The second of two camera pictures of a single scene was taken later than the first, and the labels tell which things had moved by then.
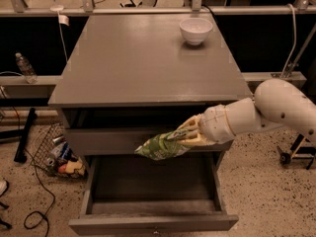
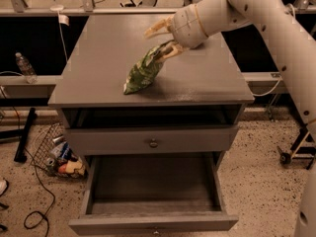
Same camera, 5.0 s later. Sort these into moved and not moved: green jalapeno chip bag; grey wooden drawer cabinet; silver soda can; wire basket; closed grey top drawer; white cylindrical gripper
Moved: white cylindrical gripper; green jalapeno chip bag
Not moved: wire basket; silver soda can; grey wooden drawer cabinet; closed grey top drawer
